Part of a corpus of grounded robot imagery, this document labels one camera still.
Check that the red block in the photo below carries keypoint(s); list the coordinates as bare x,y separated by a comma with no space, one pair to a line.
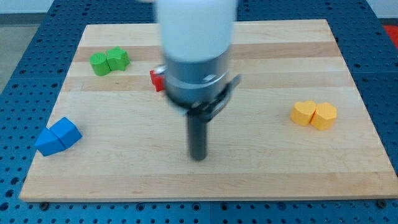
157,80

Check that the green star block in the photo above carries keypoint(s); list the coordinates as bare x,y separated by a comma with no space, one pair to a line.
117,58

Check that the blue cube block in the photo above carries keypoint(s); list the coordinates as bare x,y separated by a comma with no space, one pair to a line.
66,131

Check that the blue triangle block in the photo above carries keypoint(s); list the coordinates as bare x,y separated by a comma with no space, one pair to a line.
48,143

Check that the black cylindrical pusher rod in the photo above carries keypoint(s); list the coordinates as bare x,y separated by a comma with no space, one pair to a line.
197,137

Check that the yellow heart block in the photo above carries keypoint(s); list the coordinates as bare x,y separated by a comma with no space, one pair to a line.
302,112

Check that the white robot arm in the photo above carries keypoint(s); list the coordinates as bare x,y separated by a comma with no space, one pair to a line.
196,38

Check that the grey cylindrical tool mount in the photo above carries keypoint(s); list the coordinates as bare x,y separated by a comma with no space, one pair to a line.
202,88

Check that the yellow pentagon block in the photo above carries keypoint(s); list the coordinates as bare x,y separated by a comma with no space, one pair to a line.
324,116

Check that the green circle block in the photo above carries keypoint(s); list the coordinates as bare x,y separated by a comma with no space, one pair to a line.
99,64

